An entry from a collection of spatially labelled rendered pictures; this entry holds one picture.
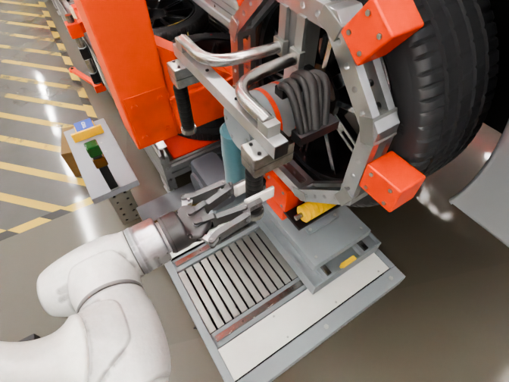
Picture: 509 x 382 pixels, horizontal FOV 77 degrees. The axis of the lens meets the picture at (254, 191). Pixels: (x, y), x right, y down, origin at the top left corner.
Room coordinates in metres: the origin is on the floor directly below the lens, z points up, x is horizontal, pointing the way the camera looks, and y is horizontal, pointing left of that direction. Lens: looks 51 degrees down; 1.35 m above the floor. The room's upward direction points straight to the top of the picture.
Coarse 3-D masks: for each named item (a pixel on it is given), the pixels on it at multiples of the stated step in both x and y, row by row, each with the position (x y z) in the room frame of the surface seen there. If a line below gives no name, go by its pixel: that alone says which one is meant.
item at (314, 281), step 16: (272, 224) 0.77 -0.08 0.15; (272, 240) 0.71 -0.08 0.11; (368, 240) 0.69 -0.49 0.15; (288, 256) 0.61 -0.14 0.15; (336, 256) 0.62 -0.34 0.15; (352, 256) 0.60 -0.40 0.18; (304, 272) 0.55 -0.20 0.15; (320, 272) 0.54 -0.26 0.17; (336, 272) 0.54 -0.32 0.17; (320, 288) 0.49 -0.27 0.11
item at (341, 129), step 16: (272, 16) 0.88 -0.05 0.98; (272, 32) 0.92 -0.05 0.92; (320, 32) 1.04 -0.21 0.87; (320, 64) 0.74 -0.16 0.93; (336, 64) 0.74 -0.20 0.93; (384, 64) 0.57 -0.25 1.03; (272, 80) 0.92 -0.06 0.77; (336, 80) 0.68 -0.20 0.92; (336, 96) 0.67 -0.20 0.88; (336, 112) 0.67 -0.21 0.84; (352, 112) 0.62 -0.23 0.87; (352, 128) 0.63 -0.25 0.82; (320, 144) 0.79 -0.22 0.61; (336, 144) 0.79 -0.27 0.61; (352, 144) 0.61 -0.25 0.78; (304, 160) 0.72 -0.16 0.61; (320, 160) 0.71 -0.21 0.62; (336, 160) 0.64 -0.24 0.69; (320, 176) 0.64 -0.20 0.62; (336, 176) 0.61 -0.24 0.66
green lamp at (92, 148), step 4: (92, 140) 0.76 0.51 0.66; (96, 140) 0.76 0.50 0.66; (84, 144) 0.74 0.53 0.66; (88, 144) 0.74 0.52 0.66; (92, 144) 0.74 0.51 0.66; (96, 144) 0.74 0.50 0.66; (88, 148) 0.72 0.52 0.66; (92, 148) 0.73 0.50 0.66; (96, 148) 0.73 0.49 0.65; (100, 148) 0.74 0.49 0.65; (88, 152) 0.72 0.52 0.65; (92, 152) 0.72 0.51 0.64; (96, 152) 0.73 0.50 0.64; (100, 152) 0.73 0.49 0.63; (92, 156) 0.72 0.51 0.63; (96, 156) 0.72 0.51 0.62
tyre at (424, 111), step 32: (416, 0) 0.59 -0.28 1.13; (448, 0) 0.62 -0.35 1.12; (480, 0) 0.65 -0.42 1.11; (256, 32) 0.94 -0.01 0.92; (416, 32) 0.55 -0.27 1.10; (448, 32) 0.57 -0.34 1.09; (480, 32) 0.61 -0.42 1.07; (256, 64) 0.94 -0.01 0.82; (416, 64) 0.52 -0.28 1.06; (448, 64) 0.53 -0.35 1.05; (480, 64) 0.57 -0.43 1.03; (416, 96) 0.49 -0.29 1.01; (448, 96) 0.51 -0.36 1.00; (480, 96) 0.55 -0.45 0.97; (416, 128) 0.47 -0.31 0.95; (448, 128) 0.49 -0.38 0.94; (416, 160) 0.45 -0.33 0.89; (448, 160) 0.53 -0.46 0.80
